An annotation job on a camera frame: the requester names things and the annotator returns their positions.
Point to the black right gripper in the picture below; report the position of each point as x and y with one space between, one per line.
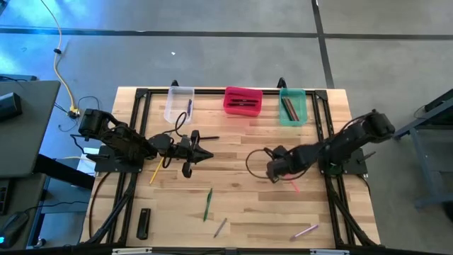
288 164

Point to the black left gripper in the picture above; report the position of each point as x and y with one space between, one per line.
182 150

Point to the pink pencil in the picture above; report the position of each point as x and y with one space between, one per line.
294 186

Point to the green pen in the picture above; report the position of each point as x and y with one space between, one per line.
208 204

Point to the blue-violet crayon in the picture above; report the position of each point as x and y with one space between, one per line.
189 107

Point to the pink plastic bin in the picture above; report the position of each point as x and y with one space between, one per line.
244 111

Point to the black pen white scale lettering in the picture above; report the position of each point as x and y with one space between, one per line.
242 105

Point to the grey crayon white lettering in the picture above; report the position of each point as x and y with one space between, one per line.
220 227

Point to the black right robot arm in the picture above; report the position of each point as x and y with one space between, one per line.
343 143

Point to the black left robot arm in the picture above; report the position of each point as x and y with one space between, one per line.
120 141

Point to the yellow pencil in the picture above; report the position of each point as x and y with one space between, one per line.
156 171

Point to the clear plastic bin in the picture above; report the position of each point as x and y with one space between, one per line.
171 113

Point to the teal plastic bin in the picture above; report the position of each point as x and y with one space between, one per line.
301 118

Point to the light purple pen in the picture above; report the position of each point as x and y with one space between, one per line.
304 232

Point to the black stapler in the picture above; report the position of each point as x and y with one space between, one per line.
143 224

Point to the white paper sheet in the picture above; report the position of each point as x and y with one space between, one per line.
85 161

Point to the black desk foot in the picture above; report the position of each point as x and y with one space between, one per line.
60 170

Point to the grey desk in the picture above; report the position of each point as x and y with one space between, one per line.
24 141

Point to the black equipment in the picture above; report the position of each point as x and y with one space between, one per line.
440 102

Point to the dark low desk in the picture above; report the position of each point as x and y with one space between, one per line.
21 198

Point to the black box on desk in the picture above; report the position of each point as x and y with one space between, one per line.
10 106

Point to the black keyboard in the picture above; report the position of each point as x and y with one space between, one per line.
3 196

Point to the black computer mouse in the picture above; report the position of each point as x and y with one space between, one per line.
12 228

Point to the black aluminium rig frame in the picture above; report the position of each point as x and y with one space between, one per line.
207 91

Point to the silver aluminium bracket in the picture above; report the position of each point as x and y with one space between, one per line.
329 252
131 251

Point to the grey desk frame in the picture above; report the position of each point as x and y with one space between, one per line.
421 159

